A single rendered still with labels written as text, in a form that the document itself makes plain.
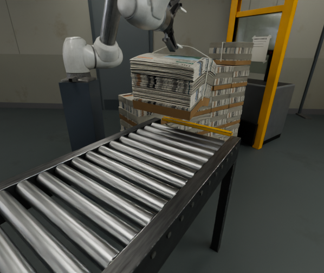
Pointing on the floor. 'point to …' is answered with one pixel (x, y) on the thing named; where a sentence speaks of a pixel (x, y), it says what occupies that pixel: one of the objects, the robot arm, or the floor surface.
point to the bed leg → (224, 197)
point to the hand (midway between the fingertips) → (180, 28)
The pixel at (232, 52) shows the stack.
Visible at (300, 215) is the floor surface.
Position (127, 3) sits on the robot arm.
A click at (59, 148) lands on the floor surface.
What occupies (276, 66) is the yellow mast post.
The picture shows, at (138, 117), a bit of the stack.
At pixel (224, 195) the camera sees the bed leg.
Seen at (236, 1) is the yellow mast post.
